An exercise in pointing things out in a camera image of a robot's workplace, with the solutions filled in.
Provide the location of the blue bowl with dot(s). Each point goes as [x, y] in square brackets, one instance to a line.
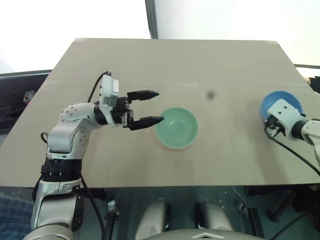
[277, 96]

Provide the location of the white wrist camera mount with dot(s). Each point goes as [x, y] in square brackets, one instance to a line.
[108, 92]
[285, 112]

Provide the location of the grey robot torso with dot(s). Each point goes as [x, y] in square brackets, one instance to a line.
[200, 235]

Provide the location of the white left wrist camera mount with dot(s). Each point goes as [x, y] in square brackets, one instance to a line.
[108, 92]

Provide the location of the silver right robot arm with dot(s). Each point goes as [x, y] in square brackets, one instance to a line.
[311, 130]

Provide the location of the dark side table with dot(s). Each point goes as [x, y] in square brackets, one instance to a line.
[15, 82]

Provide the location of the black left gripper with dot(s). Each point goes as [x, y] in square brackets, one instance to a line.
[122, 112]

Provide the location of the grey metal rail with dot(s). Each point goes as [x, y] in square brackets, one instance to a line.
[308, 66]

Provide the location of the blue plaid cloth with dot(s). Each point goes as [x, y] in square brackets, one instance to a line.
[12, 215]

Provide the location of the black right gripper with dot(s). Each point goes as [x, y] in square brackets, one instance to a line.
[274, 126]

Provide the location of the silver right robot leg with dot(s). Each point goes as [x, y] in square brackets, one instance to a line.
[215, 215]

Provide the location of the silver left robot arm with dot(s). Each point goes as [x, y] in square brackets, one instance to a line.
[67, 130]

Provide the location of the grey vertical post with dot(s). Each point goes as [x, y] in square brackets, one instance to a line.
[152, 18]

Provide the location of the green bowl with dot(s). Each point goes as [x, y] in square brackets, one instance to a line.
[177, 127]

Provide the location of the small red white object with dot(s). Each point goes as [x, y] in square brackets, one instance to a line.
[28, 96]

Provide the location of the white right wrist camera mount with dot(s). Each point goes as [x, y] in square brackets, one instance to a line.
[285, 112]

